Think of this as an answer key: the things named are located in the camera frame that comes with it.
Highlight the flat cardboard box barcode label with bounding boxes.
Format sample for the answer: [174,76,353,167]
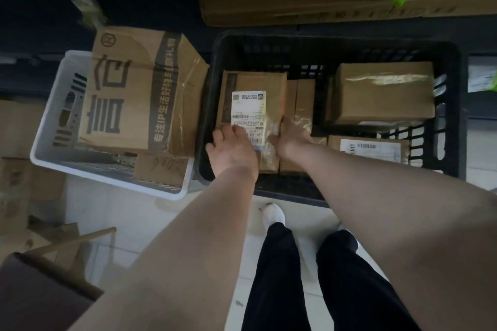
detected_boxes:
[327,134,412,167]

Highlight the black trousers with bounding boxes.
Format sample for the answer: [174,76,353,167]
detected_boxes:
[241,222,422,331]

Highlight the small handwritten cardboard box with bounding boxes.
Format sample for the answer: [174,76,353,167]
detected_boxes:
[133,153,188,188]

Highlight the white plastic crate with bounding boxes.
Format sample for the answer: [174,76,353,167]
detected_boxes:
[30,50,195,201]

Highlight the black plastic crate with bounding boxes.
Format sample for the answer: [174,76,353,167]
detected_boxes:
[194,31,468,209]

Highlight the person's right forearm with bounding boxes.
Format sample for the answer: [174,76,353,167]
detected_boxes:
[285,141,497,331]

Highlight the person's left hand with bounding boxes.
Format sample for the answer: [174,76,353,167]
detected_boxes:
[205,124,260,183]

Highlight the clear plastic bag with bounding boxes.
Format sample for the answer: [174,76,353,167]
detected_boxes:
[70,0,108,31]

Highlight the stack of flattened cardboard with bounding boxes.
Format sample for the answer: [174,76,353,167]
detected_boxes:
[0,100,67,250]

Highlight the cardboard box with white label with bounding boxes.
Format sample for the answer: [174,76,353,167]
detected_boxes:
[216,70,288,173]

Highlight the person's right hand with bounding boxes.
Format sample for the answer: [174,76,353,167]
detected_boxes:
[269,116,316,161]

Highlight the wide taped cardboard box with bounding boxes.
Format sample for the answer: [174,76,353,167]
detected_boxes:
[325,62,436,126]

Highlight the narrow taped cardboard box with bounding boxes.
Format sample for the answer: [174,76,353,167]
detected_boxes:
[279,79,327,176]

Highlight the white and green packet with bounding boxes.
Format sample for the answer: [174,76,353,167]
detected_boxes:
[467,55,497,94]

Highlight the white left shoe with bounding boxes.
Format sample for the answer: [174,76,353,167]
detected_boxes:
[260,203,286,229]

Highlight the person's left forearm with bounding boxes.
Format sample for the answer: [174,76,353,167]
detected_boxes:
[69,167,269,331]

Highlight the large printed cardboard box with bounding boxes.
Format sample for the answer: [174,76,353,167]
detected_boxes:
[77,25,210,157]

